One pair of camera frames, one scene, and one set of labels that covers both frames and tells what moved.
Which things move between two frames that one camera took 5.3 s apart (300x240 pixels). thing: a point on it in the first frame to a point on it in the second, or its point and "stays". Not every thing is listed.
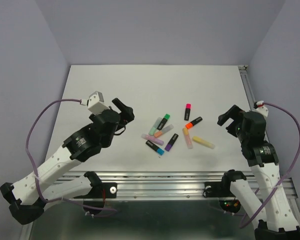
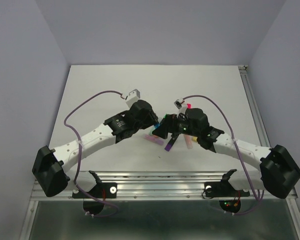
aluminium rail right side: x=247 y=85 stays
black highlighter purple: x=171 y=142 stays
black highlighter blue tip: x=155 y=147 to x=156 y=125
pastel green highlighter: x=155 y=126 stays
